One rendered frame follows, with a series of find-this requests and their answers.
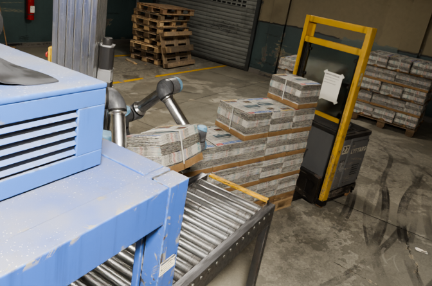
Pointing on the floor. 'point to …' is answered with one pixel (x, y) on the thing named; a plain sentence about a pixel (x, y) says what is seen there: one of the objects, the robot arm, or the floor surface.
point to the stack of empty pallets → (153, 43)
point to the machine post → (162, 234)
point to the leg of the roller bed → (257, 256)
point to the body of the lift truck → (319, 156)
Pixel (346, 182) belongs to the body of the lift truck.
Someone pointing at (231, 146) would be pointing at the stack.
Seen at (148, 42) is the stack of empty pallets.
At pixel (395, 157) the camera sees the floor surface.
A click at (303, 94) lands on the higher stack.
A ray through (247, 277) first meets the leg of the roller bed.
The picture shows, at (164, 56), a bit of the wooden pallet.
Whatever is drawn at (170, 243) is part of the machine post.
